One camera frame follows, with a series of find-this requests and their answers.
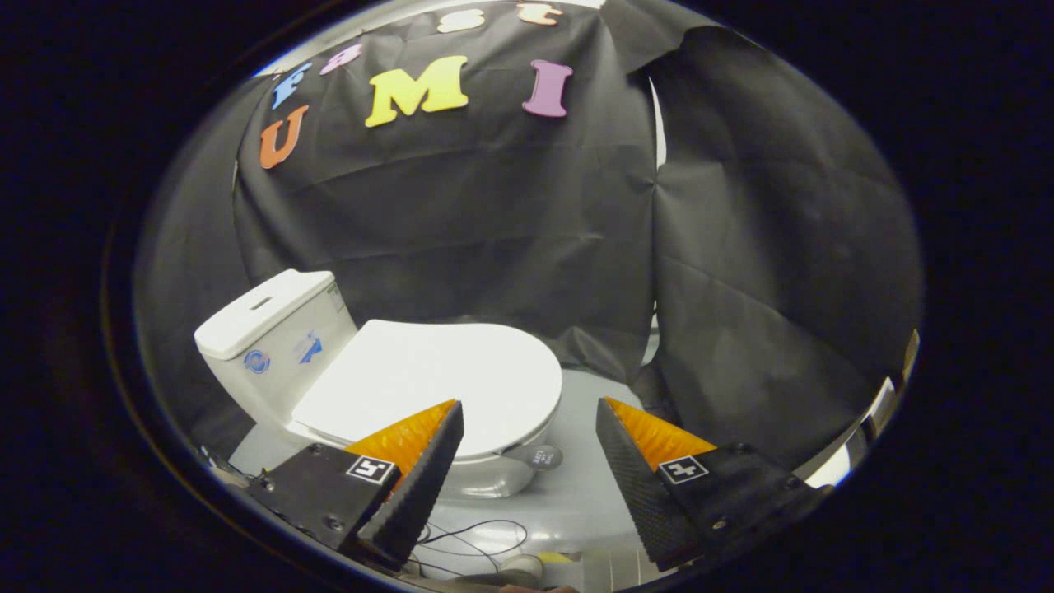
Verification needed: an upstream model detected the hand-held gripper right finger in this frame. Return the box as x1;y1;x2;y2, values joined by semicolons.
596;397;832;571

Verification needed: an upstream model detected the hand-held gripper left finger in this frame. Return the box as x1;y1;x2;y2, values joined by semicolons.
247;400;464;571

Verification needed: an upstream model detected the white toilet lid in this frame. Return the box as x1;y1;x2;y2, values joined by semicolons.
292;320;564;472

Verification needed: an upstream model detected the white toilet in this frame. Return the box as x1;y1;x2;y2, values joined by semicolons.
194;269;564;500

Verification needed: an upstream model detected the black backdrop cloth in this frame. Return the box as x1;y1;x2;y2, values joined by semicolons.
136;0;923;470

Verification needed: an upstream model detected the black floor cable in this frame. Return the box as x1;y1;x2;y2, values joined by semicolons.
412;519;529;579

